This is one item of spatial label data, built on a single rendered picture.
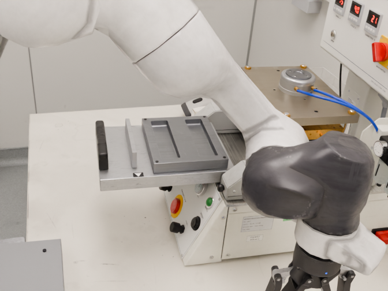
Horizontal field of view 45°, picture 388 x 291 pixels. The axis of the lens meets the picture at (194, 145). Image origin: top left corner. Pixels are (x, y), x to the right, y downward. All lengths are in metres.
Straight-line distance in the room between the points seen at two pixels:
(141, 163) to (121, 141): 0.10
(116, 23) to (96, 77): 2.03
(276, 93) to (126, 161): 0.37
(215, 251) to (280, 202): 0.46
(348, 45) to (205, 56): 0.63
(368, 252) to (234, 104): 0.29
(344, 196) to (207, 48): 0.27
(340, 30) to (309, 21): 0.97
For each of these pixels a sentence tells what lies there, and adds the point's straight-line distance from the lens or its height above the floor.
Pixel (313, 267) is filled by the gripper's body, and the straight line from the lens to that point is 0.75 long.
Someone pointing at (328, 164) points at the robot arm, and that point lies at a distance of 0.64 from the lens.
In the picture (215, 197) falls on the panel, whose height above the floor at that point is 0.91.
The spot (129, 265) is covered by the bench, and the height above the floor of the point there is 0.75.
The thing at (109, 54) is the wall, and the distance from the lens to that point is 2.55.
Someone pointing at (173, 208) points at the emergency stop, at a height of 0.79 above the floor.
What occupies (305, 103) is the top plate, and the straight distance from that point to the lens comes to 1.05.
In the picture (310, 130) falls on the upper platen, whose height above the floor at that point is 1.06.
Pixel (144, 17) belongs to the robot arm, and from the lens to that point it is 0.56.
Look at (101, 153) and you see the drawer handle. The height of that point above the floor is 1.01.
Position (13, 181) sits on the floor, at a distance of 2.68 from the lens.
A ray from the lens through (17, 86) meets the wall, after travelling 2.61.
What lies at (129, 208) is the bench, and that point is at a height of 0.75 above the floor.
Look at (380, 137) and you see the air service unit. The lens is 1.04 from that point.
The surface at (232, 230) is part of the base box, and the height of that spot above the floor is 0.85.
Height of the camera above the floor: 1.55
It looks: 32 degrees down
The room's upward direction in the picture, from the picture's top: 5 degrees clockwise
